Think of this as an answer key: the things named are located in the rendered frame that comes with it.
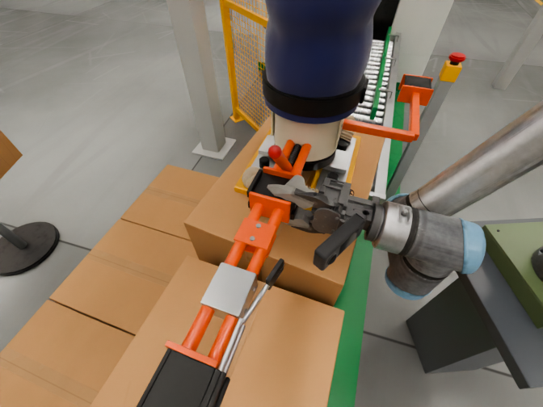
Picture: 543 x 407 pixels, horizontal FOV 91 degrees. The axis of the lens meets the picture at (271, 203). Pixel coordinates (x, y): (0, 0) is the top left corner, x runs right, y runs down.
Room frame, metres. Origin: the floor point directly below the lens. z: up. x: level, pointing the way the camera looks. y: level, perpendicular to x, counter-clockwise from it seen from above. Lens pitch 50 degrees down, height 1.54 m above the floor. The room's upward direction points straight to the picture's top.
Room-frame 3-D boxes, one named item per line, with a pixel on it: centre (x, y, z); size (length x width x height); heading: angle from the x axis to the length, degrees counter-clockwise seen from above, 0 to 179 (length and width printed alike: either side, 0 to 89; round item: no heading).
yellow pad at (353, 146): (0.57, -0.18, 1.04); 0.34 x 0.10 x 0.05; 160
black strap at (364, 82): (0.60, -0.10, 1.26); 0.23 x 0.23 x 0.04
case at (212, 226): (0.58, -0.09, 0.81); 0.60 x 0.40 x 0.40; 156
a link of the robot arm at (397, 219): (0.29, -0.22, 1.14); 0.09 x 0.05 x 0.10; 161
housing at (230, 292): (0.16, 0.06, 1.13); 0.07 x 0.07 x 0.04; 70
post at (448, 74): (1.32, -0.86, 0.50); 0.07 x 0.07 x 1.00; 71
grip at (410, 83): (0.80, -0.44, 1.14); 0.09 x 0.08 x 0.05; 70
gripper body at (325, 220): (0.32, -0.14, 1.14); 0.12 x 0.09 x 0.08; 71
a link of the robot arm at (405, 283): (0.27, -0.30, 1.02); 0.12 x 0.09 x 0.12; 172
